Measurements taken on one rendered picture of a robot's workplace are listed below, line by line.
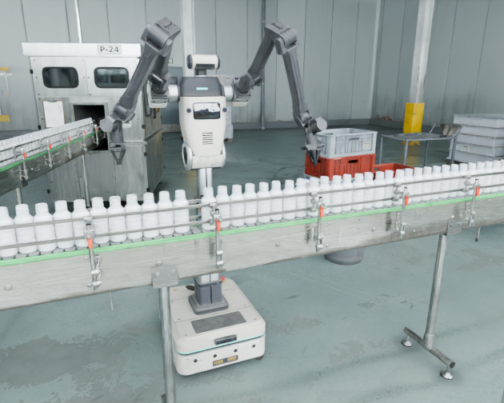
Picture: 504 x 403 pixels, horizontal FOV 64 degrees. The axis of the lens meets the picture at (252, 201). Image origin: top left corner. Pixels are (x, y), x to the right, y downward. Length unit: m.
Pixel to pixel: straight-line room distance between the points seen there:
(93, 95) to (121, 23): 8.52
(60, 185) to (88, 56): 1.61
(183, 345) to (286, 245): 0.86
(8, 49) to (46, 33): 1.11
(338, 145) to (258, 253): 2.39
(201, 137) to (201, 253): 0.74
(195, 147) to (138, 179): 3.18
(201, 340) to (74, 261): 0.98
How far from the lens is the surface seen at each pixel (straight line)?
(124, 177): 5.30
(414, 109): 11.54
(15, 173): 3.41
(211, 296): 2.46
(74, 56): 5.29
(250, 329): 2.36
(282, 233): 1.71
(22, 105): 13.59
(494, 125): 8.44
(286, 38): 1.84
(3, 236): 1.55
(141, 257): 1.56
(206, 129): 2.14
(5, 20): 13.69
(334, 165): 3.95
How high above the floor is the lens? 1.56
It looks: 16 degrees down
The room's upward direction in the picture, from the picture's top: straight up
